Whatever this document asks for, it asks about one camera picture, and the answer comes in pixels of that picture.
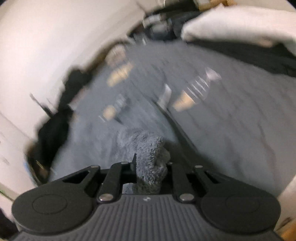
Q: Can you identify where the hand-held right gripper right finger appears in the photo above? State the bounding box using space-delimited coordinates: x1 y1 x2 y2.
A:
167 163 221 203

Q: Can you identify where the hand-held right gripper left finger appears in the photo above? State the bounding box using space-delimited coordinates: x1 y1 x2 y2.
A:
62 153 137 203

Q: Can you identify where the grey fleece garment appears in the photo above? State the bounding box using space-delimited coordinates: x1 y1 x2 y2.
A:
48 120 181 195

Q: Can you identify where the stack of folded clothes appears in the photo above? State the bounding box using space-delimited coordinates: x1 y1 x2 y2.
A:
129 0 199 42

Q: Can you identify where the black jacket brown fleece lining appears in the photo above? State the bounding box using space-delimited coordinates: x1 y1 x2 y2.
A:
25 109 74 183

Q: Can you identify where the dark grey printed quilt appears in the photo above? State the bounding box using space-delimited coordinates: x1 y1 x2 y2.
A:
69 42 296 197

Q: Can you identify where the white folded garment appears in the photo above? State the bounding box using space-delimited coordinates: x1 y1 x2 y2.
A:
180 6 296 56

